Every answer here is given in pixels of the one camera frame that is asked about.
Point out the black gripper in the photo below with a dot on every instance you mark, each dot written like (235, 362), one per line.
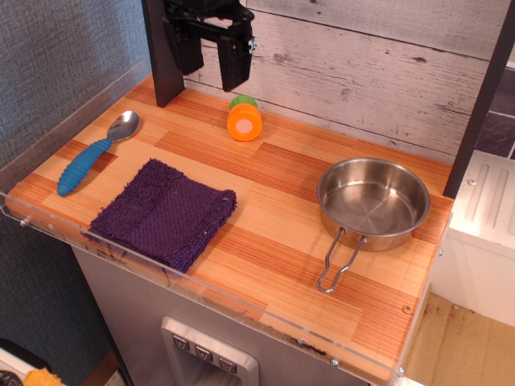
(226, 23)

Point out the orange toy pineapple green top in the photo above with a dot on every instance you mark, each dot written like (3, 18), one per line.
(244, 121)

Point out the purple folded towel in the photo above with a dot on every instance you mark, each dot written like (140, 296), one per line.
(164, 215)

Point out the small steel pan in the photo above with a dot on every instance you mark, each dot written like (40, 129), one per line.
(369, 204)

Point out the silver dispenser panel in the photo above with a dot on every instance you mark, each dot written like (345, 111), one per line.
(199, 359)

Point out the white cabinet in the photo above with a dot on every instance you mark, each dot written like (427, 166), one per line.
(474, 267)

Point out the orange and black object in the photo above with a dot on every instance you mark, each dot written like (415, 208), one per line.
(38, 377)

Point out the dark left wooden post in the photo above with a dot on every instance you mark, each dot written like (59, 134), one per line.
(168, 81)

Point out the dark wooden post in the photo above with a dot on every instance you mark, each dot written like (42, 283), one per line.
(492, 79)
(168, 81)

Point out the blue handled metal spoon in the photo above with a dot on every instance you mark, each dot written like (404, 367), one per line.
(125, 126)

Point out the dark right wooden post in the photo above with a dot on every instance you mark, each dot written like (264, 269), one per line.
(492, 79)

